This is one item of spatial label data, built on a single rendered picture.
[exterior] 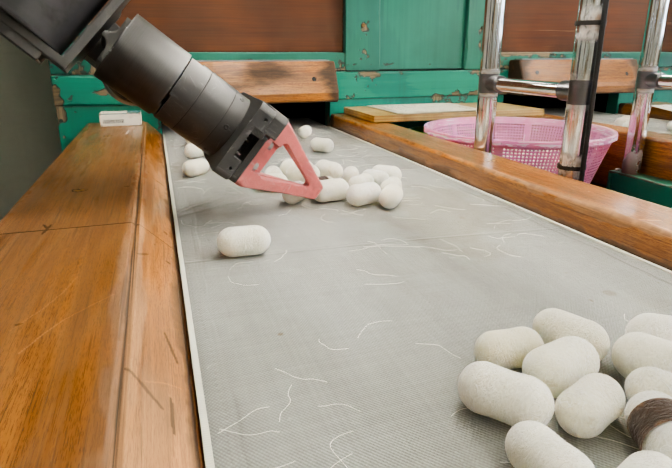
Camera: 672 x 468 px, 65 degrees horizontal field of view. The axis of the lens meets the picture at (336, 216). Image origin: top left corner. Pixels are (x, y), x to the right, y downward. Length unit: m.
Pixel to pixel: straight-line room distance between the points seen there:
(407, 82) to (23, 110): 1.16
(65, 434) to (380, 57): 0.93
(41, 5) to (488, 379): 0.36
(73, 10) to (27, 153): 1.40
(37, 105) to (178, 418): 1.62
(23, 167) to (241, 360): 1.61
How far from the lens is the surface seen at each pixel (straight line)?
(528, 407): 0.21
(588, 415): 0.22
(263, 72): 0.93
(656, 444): 0.22
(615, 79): 1.29
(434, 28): 1.10
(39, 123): 1.80
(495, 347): 0.24
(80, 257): 0.33
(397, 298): 0.31
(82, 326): 0.25
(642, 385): 0.24
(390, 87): 1.05
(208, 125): 0.43
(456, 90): 1.12
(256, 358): 0.26
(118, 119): 0.90
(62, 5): 0.43
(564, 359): 0.24
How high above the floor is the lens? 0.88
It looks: 17 degrees down
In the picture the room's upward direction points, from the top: straight up
